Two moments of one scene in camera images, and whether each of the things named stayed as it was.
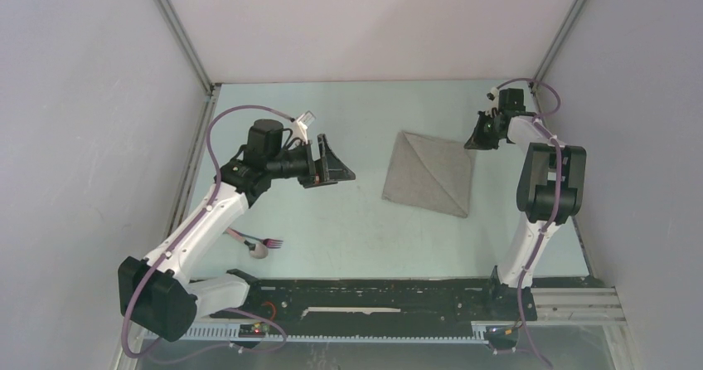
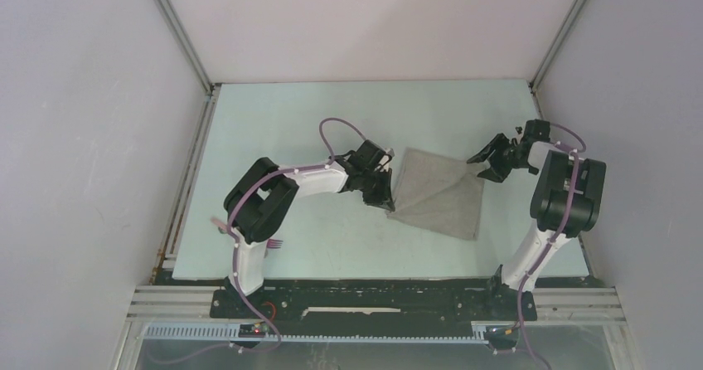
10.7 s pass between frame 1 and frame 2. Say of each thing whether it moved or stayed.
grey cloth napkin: moved
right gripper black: moved
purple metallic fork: stayed
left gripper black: moved
